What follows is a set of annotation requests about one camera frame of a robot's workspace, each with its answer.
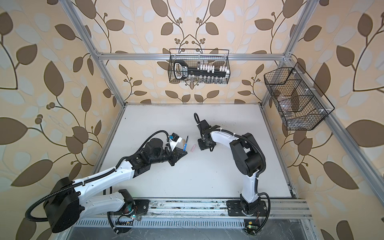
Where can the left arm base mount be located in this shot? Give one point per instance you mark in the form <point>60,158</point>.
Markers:
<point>132,210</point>

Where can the wire basket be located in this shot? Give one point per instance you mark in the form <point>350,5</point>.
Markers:
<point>299,101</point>
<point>216,57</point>

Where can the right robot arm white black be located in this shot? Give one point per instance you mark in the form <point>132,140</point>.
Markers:
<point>251,162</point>

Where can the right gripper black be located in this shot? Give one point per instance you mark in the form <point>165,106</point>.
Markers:
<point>202,146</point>

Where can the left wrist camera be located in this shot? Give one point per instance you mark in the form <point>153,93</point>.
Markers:
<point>174,140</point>

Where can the black tool in basket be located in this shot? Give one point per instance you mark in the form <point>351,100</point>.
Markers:
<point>184,71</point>

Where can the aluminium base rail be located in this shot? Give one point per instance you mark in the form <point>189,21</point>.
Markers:
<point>210,213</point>

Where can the back wire basket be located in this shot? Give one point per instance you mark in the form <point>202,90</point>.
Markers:
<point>216,57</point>

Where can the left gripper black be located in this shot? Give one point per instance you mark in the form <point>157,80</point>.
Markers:
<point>174,154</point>

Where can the right wire basket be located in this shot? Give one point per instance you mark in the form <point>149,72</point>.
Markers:
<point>299,101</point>

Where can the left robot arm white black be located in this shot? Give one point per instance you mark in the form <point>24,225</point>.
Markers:
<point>72,200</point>

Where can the blue pen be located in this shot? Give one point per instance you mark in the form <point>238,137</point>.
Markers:
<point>185,144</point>

